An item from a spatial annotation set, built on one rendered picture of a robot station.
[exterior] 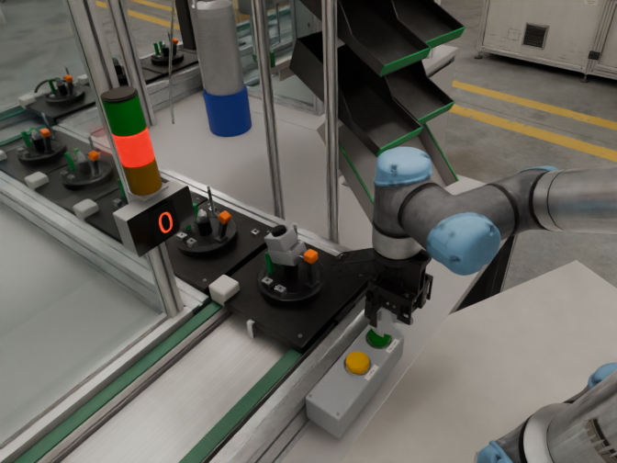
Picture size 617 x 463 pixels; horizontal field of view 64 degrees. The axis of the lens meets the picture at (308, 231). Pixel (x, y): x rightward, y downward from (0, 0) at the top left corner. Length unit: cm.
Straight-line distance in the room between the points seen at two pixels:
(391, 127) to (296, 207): 47
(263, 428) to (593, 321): 73
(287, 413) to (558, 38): 447
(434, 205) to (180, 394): 57
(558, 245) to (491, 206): 222
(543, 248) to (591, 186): 220
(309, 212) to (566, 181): 88
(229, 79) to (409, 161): 118
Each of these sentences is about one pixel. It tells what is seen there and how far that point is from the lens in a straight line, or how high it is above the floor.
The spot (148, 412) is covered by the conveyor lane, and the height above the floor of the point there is 92.
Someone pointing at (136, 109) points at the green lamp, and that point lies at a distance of 75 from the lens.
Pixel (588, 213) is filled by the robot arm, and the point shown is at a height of 135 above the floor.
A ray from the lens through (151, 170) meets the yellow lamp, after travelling 79.
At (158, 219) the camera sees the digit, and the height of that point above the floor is 122.
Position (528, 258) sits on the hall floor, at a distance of 271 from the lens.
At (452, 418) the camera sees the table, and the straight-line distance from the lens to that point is 97.
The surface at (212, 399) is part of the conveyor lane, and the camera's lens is 93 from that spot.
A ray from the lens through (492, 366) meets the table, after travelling 106.
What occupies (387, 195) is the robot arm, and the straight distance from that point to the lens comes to 67.
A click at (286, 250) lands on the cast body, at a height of 107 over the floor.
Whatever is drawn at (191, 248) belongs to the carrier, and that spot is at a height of 99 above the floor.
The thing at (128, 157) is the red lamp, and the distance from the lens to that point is 77.
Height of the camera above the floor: 167
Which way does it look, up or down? 38 degrees down
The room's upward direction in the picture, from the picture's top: 3 degrees counter-clockwise
